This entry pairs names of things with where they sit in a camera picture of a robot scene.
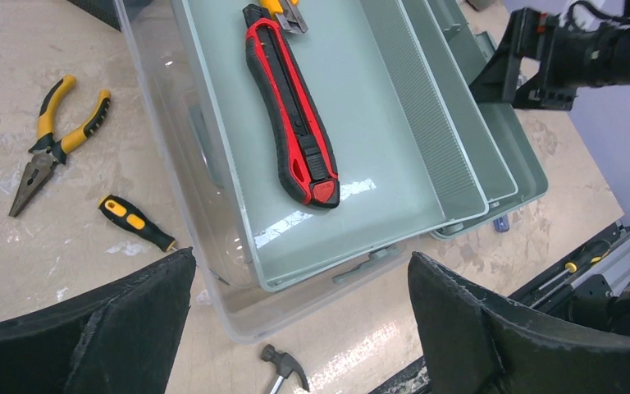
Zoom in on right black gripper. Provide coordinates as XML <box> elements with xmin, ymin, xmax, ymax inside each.
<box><xmin>469</xmin><ymin>1</ymin><xmax>630</xmax><ymax>111</ymax></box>

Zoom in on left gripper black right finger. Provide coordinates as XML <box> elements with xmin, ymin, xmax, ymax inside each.
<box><xmin>408</xmin><ymin>252</ymin><xmax>630</xmax><ymax>393</ymax></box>

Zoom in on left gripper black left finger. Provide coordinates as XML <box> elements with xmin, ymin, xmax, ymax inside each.
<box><xmin>0</xmin><ymin>248</ymin><xmax>196</xmax><ymax>393</ymax></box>

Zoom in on translucent green tool box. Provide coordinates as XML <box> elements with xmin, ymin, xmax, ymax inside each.
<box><xmin>116</xmin><ymin>1</ymin><xmax>548</xmax><ymax>344</ymax></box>

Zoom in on black handled screwdriver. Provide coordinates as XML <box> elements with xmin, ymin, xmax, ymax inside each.
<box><xmin>97</xmin><ymin>195</ymin><xmax>231</xmax><ymax>286</ymax></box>

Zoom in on red black utility knife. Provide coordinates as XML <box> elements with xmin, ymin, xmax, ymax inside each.
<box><xmin>242</xmin><ymin>3</ymin><xmax>340</xmax><ymax>209</ymax></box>

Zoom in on yellow handled pliers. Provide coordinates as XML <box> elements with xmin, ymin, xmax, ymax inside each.
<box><xmin>259</xmin><ymin>0</ymin><xmax>308</xmax><ymax>34</ymax></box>

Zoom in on yellow black tool on base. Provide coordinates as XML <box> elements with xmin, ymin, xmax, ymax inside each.
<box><xmin>529</xmin><ymin>240</ymin><xmax>612</xmax><ymax>308</ymax></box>

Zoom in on blue red screwdriver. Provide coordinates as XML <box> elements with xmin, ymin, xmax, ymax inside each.
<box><xmin>492</xmin><ymin>215</ymin><xmax>510</xmax><ymax>233</ymax></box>

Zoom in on yellow black needle pliers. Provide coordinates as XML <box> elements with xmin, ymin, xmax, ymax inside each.
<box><xmin>8</xmin><ymin>75</ymin><xmax>112</xmax><ymax>218</ymax></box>

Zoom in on black handled hammer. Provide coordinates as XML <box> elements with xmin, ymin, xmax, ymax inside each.
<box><xmin>260</xmin><ymin>344</ymin><xmax>310</xmax><ymax>394</ymax></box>

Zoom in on black network switch box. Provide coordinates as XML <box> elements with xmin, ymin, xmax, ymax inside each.
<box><xmin>67</xmin><ymin>0</ymin><xmax>121</xmax><ymax>31</ymax></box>

